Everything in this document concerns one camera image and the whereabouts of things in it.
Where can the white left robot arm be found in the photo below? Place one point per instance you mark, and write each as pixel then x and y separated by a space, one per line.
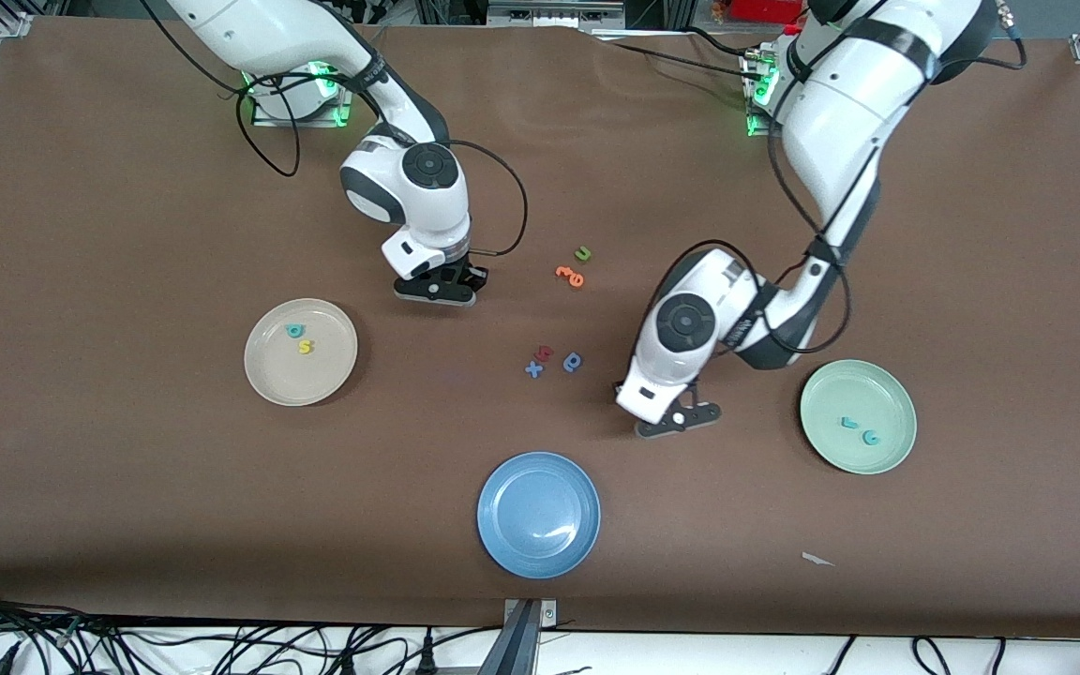
pixel 840 112

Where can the white paper scrap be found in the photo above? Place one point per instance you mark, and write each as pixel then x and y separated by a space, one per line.
pixel 817 560

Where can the grey metal table bracket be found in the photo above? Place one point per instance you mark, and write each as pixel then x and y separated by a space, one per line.
pixel 526 623

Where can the light green plate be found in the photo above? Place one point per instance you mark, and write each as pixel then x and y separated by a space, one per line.
pixel 859 394

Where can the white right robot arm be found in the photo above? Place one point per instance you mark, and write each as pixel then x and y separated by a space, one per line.
pixel 427 206

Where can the blue plate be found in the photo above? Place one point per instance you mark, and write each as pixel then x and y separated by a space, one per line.
pixel 538 516

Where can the red box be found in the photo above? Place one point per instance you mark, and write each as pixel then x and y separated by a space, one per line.
pixel 765 9

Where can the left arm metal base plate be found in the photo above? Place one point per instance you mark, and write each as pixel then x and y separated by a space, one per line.
pixel 752 117

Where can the grey metal frame block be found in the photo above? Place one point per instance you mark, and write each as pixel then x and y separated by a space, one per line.
pixel 554 11

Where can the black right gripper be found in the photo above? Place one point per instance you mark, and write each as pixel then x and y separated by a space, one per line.
pixel 465 273

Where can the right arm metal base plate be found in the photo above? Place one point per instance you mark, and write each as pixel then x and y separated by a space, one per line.
pixel 315 122

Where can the beige brown plate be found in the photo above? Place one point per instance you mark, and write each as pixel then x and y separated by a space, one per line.
pixel 301 375

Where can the blue letter p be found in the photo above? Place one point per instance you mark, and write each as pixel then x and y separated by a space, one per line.
pixel 573 362

